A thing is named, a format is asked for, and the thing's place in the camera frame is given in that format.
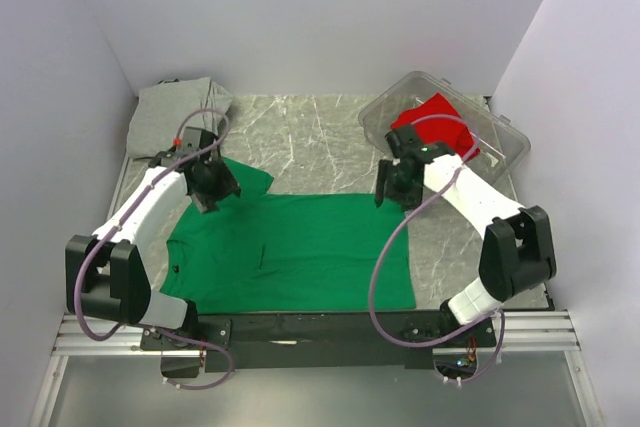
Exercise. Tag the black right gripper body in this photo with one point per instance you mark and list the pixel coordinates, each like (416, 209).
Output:
(403, 192)

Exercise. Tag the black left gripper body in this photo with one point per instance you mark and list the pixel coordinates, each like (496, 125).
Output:
(217, 184)

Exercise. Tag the green t shirt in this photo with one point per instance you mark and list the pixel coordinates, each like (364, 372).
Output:
(262, 252)

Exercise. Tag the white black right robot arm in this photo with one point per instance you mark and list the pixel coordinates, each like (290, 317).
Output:
(517, 251)

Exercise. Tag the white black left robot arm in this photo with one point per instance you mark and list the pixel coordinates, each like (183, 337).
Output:
(107, 285)

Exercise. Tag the red t shirt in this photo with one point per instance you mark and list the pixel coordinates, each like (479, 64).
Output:
(440, 126)

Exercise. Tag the folded grey t shirt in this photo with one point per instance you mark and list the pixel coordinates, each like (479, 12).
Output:
(163, 107)

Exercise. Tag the clear plastic bin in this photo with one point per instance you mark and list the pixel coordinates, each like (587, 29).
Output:
(501, 146)

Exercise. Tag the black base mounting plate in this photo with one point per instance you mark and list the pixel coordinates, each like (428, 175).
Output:
(306, 340)

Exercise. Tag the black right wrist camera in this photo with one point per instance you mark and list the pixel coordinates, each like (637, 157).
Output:
(403, 140)

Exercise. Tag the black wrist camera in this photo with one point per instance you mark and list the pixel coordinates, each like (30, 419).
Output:
(195, 139)
(403, 140)

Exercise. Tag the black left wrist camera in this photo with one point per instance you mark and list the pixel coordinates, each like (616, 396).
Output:
(195, 139)

